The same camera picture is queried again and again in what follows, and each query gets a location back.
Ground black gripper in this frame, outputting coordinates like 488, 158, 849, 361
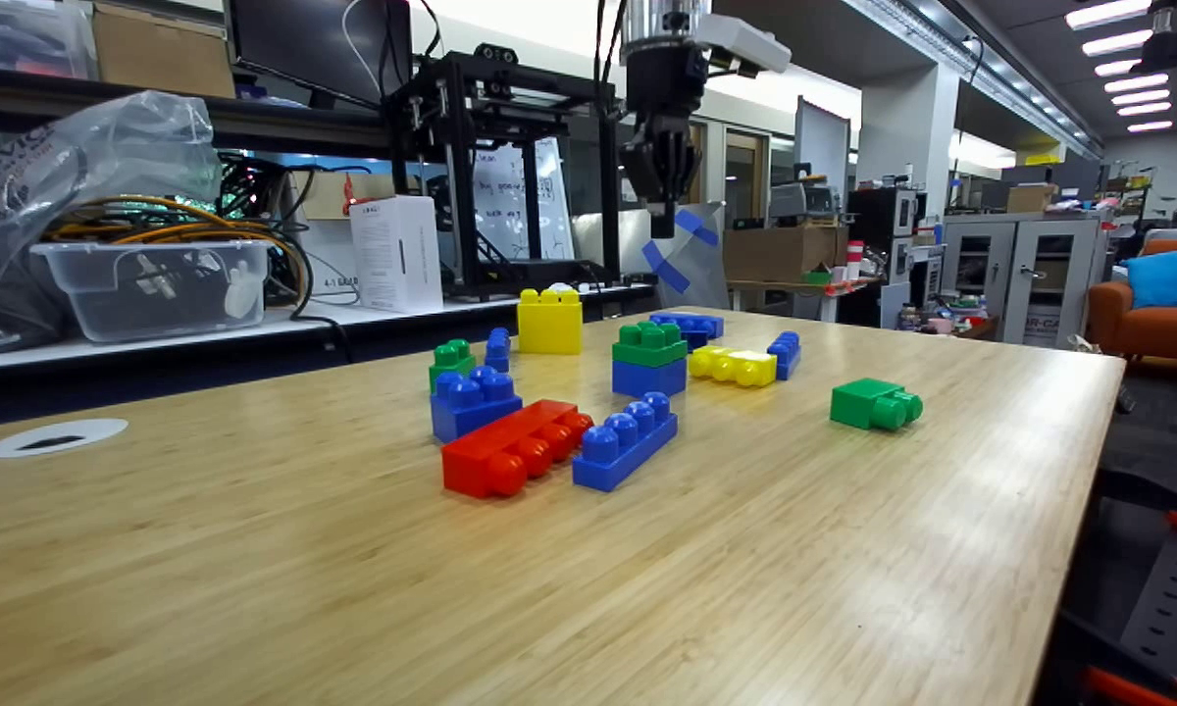
624, 34, 714, 245

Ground blue square lego block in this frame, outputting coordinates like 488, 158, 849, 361
609, 354, 690, 400
429, 361, 526, 442

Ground brown cardboard box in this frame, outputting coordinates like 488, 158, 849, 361
724, 220, 854, 292
91, 0, 248, 106

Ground large yellow lego block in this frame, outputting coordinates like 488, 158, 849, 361
516, 284, 589, 361

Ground yellow three-stud lego block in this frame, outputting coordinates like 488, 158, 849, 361
686, 340, 781, 391

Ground white cardboard box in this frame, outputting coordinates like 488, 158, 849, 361
351, 194, 446, 316

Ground large green lego block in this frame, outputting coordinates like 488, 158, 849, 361
827, 378, 928, 434

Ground red lego block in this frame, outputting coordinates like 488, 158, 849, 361
438, 396, 598, 503

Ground white cabinet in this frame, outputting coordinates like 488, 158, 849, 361
934, 211, 1113, 348

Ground black monitor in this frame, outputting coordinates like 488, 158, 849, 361
228, 0, 415, 114

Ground side bench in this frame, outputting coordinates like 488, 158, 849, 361
0, 275, 658, 433

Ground orange sofa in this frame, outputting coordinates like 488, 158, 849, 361
1087, 233, 1177, 384

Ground clear plastic storage bin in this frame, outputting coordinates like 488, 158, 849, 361
29, 237, 280, 345

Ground clear plastic bag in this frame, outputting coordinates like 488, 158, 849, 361
0, 92, 228, 345

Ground black chair red trim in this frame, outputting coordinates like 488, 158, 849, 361
1035, 466, 1177, 706

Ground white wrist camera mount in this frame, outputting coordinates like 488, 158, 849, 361
690, 11, 797, 76

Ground black 3D printer frame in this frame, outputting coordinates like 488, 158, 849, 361
387, 46, 624, 298

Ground white table cable grommet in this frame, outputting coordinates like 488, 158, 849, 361
0, 417, 132, 462

